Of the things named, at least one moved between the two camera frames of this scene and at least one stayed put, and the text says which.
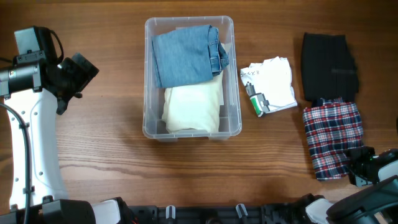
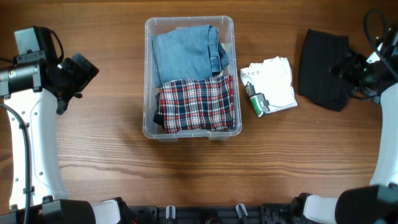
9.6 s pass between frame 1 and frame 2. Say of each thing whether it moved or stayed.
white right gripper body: moved
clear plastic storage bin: stayed
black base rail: stayed
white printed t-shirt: stayed
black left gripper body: stayed
